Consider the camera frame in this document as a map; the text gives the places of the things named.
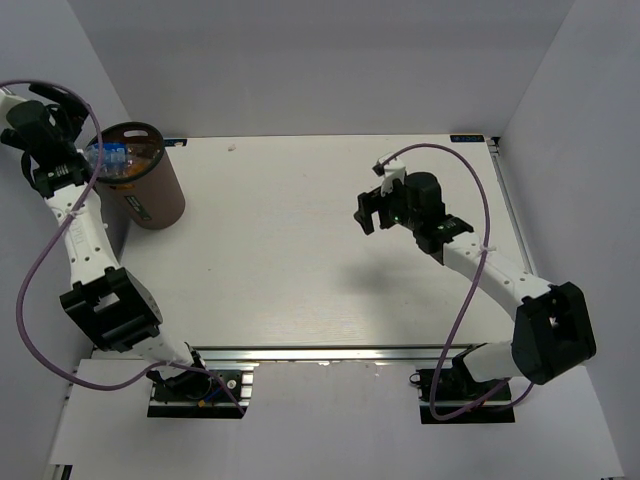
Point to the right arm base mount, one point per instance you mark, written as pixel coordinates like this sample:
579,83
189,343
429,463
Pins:
453,393

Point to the small sticker near bin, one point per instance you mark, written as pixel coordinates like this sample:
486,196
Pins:
175,142

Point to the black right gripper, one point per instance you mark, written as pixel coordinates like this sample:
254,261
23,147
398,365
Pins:
374,202

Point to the orange juice bottle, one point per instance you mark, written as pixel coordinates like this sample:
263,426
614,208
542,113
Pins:
139,157

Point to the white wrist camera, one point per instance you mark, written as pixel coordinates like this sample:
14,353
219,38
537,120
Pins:
389,169
8,100

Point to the aluminium right side rail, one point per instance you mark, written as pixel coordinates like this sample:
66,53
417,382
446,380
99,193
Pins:
520,225

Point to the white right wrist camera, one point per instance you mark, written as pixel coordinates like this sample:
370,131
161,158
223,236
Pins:
389,169

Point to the blue table label sticker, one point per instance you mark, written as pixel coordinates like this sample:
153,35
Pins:
467,138

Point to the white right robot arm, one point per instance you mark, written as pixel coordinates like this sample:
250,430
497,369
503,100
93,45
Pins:
552,327

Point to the brown cylindrical bin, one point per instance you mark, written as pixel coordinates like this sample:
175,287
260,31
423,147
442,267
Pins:
153,199

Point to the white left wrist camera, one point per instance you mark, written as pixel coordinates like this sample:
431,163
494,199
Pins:
8,100

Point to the clear bottle blue-white cap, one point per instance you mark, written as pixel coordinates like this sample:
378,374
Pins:
113,157

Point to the aluminium rail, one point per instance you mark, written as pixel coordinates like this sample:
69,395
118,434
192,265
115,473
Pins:
520,225
411,354

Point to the aluminium front rail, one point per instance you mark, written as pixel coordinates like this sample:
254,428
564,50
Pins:
411,354

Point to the blue label clear bottle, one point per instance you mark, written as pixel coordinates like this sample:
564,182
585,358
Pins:
123,161

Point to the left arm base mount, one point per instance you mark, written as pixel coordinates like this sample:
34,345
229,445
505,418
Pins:
204,398

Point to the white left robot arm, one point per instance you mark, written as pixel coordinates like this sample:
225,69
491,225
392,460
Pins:
107,303

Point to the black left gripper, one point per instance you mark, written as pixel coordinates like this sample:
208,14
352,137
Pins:
74,113

